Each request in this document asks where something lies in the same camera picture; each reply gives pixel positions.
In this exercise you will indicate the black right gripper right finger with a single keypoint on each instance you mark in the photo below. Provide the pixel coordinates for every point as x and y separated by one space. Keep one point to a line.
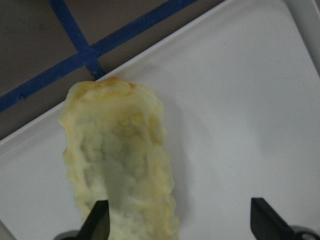
266 223

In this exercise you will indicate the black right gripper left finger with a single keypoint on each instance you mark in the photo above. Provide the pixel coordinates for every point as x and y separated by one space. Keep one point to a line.
97 224

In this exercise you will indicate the white rectangular tray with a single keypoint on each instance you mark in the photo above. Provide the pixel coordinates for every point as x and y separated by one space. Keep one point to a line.
241 97

